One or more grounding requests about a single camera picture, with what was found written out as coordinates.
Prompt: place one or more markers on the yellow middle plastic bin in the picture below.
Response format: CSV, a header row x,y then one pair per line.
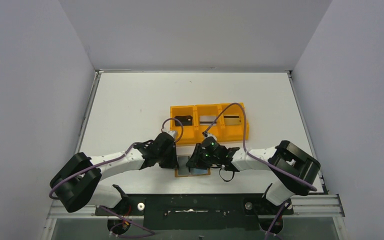
x,y
217,128

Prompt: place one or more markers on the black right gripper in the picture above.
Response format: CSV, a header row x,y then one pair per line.
x,y
198,160

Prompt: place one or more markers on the silver card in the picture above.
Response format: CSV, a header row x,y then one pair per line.
x,y
206,120

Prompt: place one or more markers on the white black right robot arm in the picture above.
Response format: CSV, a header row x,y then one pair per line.
x,y
295,170

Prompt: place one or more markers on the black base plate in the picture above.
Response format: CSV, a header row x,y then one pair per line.
x,y
199,211

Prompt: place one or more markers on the orange leather card holder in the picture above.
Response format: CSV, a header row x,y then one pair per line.
x,y
185,175

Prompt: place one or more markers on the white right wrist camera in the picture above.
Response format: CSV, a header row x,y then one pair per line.
x,y
207,135

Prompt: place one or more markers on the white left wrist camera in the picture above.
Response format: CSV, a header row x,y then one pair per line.
x,y
173,133

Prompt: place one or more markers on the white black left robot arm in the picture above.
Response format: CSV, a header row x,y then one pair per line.
x,y
78,182

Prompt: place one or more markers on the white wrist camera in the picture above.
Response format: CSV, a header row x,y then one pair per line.
x,y
173,133
207,135

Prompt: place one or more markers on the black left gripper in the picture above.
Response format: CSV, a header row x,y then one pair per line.
x,y
169,156

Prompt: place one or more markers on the gold card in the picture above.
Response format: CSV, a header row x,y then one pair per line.
x,y
232,120

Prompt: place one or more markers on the black card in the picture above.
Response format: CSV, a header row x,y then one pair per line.
x,y
183,120

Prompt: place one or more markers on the yellow right plastic bin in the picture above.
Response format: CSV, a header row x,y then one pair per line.
x,y
235,133

